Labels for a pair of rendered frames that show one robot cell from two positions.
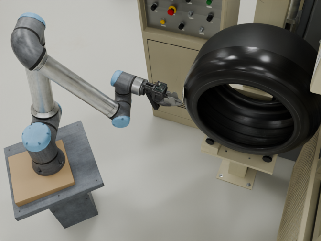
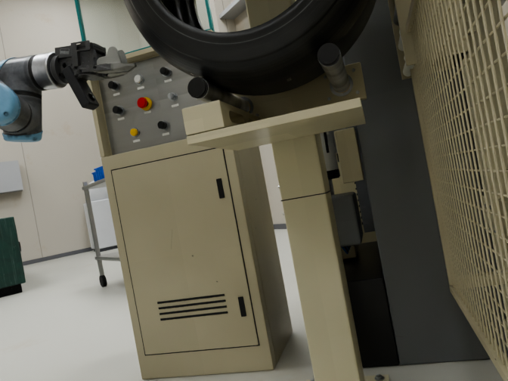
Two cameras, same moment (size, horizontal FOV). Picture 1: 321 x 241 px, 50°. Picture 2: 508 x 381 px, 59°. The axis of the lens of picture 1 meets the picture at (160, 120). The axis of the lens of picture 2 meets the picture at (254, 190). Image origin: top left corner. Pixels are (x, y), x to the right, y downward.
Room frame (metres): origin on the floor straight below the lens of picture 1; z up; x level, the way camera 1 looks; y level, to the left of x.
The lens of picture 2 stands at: (-0.02, -0.08, 0.67)
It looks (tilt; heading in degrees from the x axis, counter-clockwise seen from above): 0 degrees down; 347
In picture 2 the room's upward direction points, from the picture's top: 10 degrees counter-clockwise
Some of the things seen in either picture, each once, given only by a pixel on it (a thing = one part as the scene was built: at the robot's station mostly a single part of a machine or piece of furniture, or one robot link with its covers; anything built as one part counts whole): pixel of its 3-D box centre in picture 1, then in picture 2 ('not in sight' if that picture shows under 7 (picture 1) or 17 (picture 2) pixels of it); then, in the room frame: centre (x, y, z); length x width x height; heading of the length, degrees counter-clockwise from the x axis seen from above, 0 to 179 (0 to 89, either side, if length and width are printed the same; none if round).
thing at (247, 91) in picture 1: (255, 98); (291, 97); (1.18, -0.52, 0.90); 0.40 x 0.03 x 0.10; 61
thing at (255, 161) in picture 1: (244, 134); (286, 128); (1.02, -0.44, 0.80); 0.37 x 0.36 x 0.02; 61
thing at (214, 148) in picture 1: (219, 123); (228, 125); (1.09, -0.31, 0.84); 0.36 x 0.09 x 0.06; 151
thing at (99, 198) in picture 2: not in sight; (106, 213); (9.66, 0.72, 0.72); 0.73 x 0.62 x 1.44; 108
